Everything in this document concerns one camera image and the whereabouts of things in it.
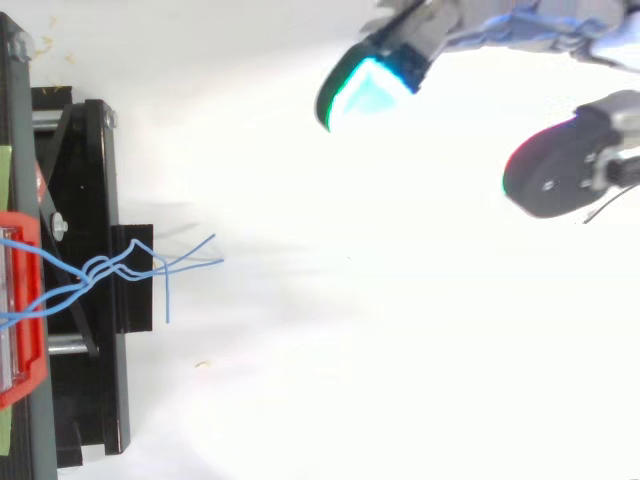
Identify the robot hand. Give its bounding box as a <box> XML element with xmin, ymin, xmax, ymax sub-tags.
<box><xmin>313</xmin><ymin>0</ymin><xmax>640</xmax><ymax>220</ymax></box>

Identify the black stand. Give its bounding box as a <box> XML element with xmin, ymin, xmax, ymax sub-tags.
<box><xmin>0</xmin><ymin>12</ymin><xmax>155</xmax><ymax>480</ymax></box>

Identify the red bin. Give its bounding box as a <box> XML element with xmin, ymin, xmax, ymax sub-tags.
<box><xmin>0</xmin><ymin>210</ymin><xmax>50</xmax><ymax>412</ymax></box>

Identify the thin black cable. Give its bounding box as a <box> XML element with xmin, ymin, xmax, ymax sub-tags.
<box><xmin>582</xmin><ymin>185</ymin><xmax>635</xmax><ymax>225</ymax></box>

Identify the blue cable bundle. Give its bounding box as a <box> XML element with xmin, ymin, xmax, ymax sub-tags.
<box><xmin>0</xmin><ymin>233</ymin><xmax>225</xmax><ymax>332</ymax></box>

